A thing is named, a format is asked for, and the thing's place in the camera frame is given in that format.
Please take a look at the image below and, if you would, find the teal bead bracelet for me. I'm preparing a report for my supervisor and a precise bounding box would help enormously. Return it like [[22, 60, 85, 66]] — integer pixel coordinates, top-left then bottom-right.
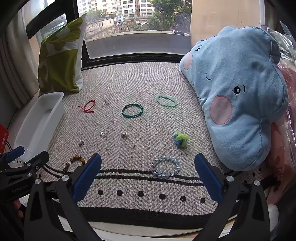
[[121, 103, 143, 118]]

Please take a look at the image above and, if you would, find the black window frame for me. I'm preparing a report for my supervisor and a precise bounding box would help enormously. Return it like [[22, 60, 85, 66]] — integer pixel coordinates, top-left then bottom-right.
[[25, 0, 192, 70]]

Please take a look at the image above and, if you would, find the red string bracelet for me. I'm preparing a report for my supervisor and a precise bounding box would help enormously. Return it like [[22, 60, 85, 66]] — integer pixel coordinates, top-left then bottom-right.
[[78, 99, 96, 113]]

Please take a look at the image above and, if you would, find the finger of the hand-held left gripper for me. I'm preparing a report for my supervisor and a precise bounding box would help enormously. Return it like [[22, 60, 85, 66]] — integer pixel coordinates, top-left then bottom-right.
[[0, 146, 25, 168], [5, 151, 50, 183]]

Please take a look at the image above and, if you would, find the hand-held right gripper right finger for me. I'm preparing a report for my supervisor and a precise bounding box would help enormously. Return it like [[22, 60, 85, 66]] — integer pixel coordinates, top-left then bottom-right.
[[194, 153, 271, 241]]

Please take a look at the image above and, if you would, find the white plastic tray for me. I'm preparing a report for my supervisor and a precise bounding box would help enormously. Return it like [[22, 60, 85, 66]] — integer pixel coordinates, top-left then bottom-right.
[[13, 91, 64, 164]]

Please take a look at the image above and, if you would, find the person's left hand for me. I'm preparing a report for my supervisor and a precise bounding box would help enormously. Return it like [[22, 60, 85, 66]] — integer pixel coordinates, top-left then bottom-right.
[[13, 200, 25, 219]]

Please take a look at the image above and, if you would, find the pink plastic bag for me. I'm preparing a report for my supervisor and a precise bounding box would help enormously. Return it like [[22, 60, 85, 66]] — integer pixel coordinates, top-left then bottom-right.
[[261, 22, 296, 204]]

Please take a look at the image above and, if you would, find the herringbone woven mat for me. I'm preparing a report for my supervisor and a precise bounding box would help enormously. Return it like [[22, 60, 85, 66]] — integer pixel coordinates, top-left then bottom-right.
[[37, 62, 266, 230]]

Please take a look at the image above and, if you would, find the blue cloud face pillow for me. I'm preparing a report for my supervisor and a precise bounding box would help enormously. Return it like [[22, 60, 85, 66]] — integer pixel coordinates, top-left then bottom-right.
[[179, 26, 289, 172]]

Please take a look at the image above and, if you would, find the clear blue crystal bracelet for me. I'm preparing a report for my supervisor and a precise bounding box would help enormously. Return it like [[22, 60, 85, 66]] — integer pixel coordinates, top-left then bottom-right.
[[150, 156, 181, 178]]

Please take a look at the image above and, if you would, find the red box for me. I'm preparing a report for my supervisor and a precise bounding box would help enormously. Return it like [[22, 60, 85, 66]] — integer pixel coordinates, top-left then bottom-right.
[[0, 124, 10, 154]]

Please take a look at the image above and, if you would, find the green and blue scrunchie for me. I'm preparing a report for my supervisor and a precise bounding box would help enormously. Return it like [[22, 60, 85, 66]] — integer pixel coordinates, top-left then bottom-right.
[[173, 131, 190, 148]]

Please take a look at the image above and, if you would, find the light green bead bracelet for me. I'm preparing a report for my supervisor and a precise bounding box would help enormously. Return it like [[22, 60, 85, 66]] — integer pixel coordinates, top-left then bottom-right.
[[155, 94, 178, 107]]

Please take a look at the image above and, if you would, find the green and white cloth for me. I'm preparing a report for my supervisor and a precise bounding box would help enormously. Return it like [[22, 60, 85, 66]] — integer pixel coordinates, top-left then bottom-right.
[[38, 13, 87, 93]]

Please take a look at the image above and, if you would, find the multicoloured bead bracelet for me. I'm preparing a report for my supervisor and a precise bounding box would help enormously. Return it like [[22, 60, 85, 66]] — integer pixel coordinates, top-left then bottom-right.
[[62, 156, 86, 179]]

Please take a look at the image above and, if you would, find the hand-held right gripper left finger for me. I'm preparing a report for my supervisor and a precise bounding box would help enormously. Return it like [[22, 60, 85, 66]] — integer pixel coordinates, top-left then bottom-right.
[[24, 153, 102, 241]]

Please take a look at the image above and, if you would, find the white curtain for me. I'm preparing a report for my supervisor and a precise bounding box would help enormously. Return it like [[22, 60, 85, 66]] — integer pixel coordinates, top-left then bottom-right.
[[0, 9, 40, 112]]

